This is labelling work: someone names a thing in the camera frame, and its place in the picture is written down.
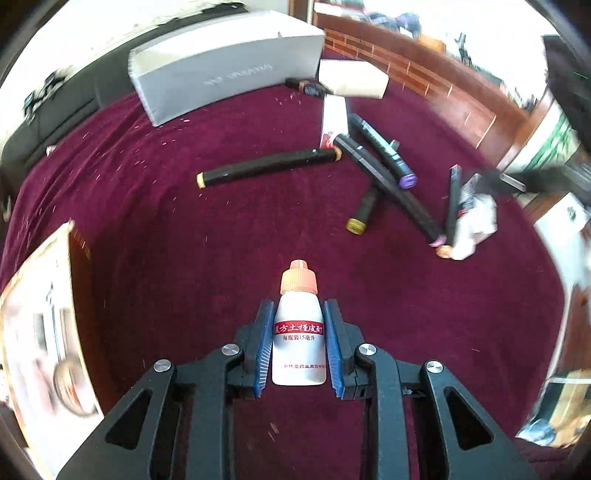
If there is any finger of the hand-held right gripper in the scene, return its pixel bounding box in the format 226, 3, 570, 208
478, 166, 591, 195

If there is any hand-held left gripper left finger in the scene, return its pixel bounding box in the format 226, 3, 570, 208
55, 299, 276, 480

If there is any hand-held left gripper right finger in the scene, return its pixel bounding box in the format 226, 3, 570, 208
322, 299, 541, 480

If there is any small white orange-cap bottle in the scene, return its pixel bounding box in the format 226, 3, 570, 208
271, 259, 328, 387

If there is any small white carton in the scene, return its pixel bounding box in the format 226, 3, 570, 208
450, 173, 500, 261

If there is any slim silver carton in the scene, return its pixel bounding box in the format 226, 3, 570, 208
320, 95, 350, 147

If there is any white gold-trimmed box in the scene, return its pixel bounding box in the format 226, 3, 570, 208
0, 220, 106, 478

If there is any black marker with orange end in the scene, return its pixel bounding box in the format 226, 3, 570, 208
436, 165, 463, 259

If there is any black marker with olive end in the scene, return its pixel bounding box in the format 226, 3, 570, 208
346, 185, 382, 236

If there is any black marker with pink tip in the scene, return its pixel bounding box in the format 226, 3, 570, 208
333, 134, 446, 247

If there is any brown wooden cabinet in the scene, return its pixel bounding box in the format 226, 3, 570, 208
288, 0, 561, 171

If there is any black marker with purple cap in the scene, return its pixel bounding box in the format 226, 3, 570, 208
347, 113, 419, 191

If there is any black marker with yellow end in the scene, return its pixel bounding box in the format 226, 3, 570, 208
196, 147, 343, 189

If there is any small white cardboard box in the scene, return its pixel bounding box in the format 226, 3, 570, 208
318, 59, 391, 100

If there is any grey storage box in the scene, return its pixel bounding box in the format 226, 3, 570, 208
127, 10, 326, 127

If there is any black sofa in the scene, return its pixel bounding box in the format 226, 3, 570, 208
0, 2, 247, 185

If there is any dark tangled bundle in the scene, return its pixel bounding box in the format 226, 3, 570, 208
22, 71, 66, 123

